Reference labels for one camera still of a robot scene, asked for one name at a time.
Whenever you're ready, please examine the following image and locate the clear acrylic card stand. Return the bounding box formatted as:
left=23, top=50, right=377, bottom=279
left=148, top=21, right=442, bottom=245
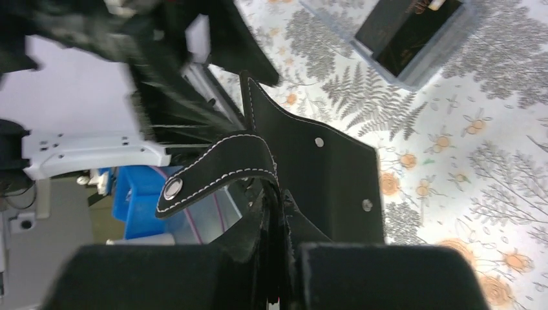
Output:
left=302, top=0, right=476, bottom=90

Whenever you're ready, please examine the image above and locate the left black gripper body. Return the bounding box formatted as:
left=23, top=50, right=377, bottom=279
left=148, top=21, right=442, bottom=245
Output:
left=1, top=1, right=185, bottom=73

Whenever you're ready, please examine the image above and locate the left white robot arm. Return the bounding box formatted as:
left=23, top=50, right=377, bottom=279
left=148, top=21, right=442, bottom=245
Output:
left=1, top=1, right=279, bottom=194

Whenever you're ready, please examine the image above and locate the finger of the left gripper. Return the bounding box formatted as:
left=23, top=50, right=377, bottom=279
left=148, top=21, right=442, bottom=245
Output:
left=188, top=0, right=280, bottom=86
left=126, top=43, right=245, bottom=132

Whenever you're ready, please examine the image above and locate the floral patterned table mat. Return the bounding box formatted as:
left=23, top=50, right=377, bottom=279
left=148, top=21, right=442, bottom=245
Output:
left=207, top=0, right=548, bottom=310

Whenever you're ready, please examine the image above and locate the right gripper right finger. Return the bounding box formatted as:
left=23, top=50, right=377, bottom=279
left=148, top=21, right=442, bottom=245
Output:
left=295, top=243, right=489, bottom=309

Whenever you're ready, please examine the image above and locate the black leather card holder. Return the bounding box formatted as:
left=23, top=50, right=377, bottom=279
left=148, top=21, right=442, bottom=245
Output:
left=156, top=72, right=389, bottom=309

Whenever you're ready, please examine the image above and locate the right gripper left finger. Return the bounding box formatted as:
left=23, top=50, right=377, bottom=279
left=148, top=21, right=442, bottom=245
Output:
left=40, top=245, right=262, bottom=309

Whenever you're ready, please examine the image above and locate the blue plastic bin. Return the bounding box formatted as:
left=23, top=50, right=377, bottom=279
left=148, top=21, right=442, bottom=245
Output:
left=112, top=165, right=178, bottom=240

